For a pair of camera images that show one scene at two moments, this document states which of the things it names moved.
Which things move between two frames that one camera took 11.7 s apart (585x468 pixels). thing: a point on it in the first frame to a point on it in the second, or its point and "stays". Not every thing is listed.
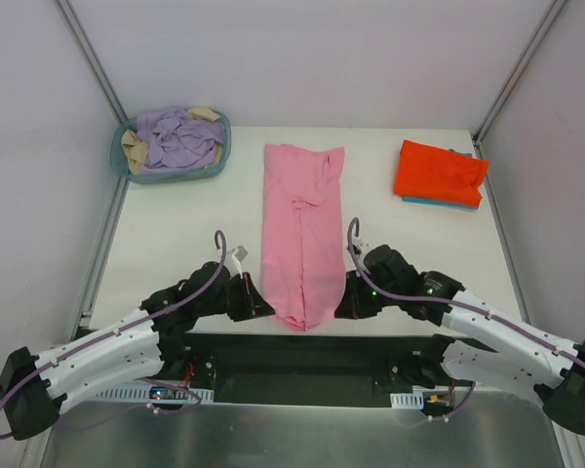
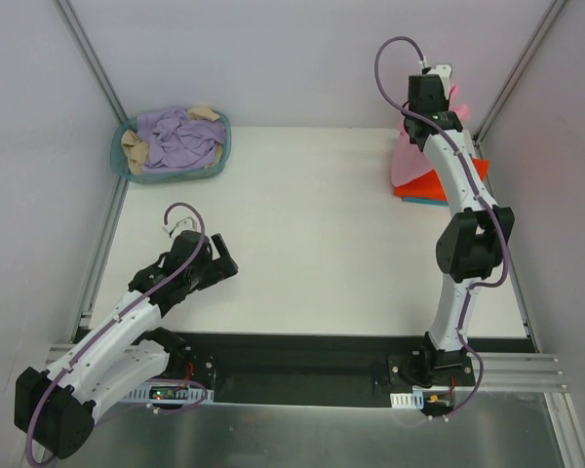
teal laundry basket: [165, 175] stays
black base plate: [320, 369] stays
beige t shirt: [136, 148] stays
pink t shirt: [303, 236] to [409, 160]
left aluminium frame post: [92, 58] stays
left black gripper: [244, 299] to [221, 263]
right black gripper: [359, 298] to [427, 87]
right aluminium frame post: [518, 71] stays
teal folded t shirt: [429, 201] stays
